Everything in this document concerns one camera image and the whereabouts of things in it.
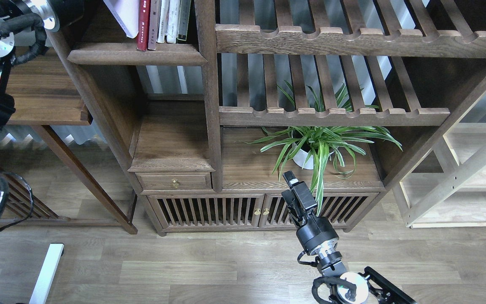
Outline dark wooden bookshelf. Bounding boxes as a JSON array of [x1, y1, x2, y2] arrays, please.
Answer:
[[49, 0, 486, 235]]

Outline white metal bar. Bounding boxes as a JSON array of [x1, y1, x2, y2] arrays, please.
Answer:
[[29, 243, 64, 304]]

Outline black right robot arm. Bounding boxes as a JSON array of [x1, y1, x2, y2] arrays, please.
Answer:
[[282, 171, 415, 304]]

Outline maroon book white characters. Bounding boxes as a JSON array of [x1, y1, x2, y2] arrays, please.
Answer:
[[147, 0, 162, 50]]

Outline white upright book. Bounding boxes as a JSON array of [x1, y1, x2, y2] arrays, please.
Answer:
[[166, 0, 181, 43], [157, 0, 170, 43]]

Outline light wooden shelf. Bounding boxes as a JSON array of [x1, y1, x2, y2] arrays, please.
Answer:
[[391, 70, 486, 229]]

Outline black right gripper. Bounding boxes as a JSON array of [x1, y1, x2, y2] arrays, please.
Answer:
[[282, 171, 339, 256]]

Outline white upright book left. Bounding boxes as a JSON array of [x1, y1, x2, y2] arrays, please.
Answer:
[[157, 0, 170, 43]]

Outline dark green upright book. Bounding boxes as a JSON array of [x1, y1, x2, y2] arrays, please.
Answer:
[[177, 0, 192, 43]]

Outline dark wooden side table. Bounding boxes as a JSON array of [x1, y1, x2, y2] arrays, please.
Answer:
[[0, 50, 137, 234]]

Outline white paperback book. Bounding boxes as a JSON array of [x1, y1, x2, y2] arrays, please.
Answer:
[[103, 0, 140, 38]]

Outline white plant pot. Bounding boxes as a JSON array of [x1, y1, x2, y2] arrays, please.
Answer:
[[292, 148, 321, 171]]

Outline white upright book middle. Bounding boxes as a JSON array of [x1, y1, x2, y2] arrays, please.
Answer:
[[166, 0, 181, 43]]

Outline green spider plant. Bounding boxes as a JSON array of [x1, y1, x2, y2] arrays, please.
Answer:
[[243, 80, 402, 218]]

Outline red hardcover book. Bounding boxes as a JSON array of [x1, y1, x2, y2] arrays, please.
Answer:
[[136, 0, 151, 52]]

